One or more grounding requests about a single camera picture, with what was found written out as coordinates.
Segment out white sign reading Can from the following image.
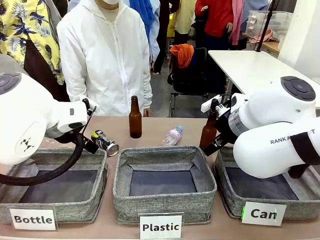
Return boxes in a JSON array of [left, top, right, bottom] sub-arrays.
[[241, 201, 288, 227]]

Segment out person in yellow floral shirt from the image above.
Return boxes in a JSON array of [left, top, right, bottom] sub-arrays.
[[0, 0, 71, 102]]

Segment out wooden desk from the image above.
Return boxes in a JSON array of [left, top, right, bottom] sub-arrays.
[[241, 32, 281, 55]]

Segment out small plastic water bottle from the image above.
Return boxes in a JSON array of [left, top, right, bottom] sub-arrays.
[[160, 125, 185, 147]]

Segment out person in blue clothes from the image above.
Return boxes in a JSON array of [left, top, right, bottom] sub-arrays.
[[128, 0, 161, 63]]

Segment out grey fabric basket plastic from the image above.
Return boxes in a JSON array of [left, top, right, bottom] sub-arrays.
[[112, 145, 218, 225]]

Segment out grey fabric basket can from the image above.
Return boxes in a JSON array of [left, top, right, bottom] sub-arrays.
[[213, 146, 320, 221]]

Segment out white table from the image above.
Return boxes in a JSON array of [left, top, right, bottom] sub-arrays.
[[207, 49, 320, 110]]

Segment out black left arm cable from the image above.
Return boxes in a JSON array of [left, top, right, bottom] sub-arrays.
[[0, 106, 98, 186]]

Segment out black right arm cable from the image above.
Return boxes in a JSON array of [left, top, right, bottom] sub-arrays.
[[288, 131, 320, 180]]

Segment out grey fabric basket bottle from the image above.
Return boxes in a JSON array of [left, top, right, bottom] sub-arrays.
[[0, 147, 110, 225]]

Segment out white sign reading Plastic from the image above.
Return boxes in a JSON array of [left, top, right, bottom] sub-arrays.
[[139, 214, 183, 240]]

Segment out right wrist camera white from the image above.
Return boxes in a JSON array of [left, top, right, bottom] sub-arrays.
[[201, 94, 222, 113]]

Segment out clear plastic storage boxes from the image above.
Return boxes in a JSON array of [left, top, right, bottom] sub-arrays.
[[244, 10, 294, 39]]

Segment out crushed black soda can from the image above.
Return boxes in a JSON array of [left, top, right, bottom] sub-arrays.
[[90, 129, 120, 157]]

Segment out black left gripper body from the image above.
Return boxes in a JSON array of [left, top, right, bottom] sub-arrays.
[[44, 128, 87, 148]]

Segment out brown glass bottle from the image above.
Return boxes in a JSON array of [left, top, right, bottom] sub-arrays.
[[199, 109, 218, 150], [128, 95, 143, 139]]

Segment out black office chair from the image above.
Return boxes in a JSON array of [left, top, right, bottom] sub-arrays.
[[166, 46, 211, 118]]

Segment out person with pink scarf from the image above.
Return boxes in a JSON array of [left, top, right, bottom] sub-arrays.
[[229, 0, 270, 51]]

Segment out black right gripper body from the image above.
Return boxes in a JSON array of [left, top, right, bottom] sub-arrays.
[[214, 109, 241, 151]]

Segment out person's right forearm white sleeve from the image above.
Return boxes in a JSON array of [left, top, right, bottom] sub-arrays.
[[62, 67, 88, 103]]

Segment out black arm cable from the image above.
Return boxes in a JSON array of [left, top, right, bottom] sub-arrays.
[[288, 131, 320, 180], [0, 106, 98, 186]]

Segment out black pole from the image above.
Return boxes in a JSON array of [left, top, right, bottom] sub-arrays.
[[255, 0, 280, 53]]

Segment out person's left forearm white sleeve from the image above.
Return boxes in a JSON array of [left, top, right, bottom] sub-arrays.
[[136, 72, 154, 111]]

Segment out person in red jacket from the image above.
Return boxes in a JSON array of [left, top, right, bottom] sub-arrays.
[[194, 0, 235, 51]]

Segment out white sign reading Bottle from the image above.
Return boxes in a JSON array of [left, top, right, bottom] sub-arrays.
[[9, 206, 57, 231]]

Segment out person in cream top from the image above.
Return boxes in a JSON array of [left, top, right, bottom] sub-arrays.
[[173, 0, 198, 47]]

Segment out pink cloth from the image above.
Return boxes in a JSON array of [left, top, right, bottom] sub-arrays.
[[249, 29, 279, 45]]

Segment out orange cloth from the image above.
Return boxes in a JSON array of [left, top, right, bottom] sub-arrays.
[[169, 43, 195, 69]]

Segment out person in white coat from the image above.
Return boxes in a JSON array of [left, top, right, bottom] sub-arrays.
[[56, 0, 154, 118]]

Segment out grey sleeved arm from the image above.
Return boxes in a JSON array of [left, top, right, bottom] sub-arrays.
[[0, 53, 29, 76]]

